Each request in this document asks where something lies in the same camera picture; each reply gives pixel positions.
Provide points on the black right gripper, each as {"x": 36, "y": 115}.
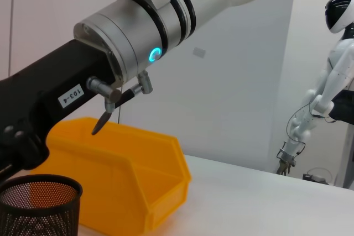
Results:
{"x": 36, "y": 89}

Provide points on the black mesh pen holder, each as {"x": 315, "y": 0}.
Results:
{"x": 41, "y": 214}

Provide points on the yellow plastic bin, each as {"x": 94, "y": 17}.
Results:
{"x": 110, "y": 169}

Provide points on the white humanoid robot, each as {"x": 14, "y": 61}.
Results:
{"x": 329, "y": 95}

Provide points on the white wall plate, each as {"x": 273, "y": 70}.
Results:
{"x": 199, "y": 52}

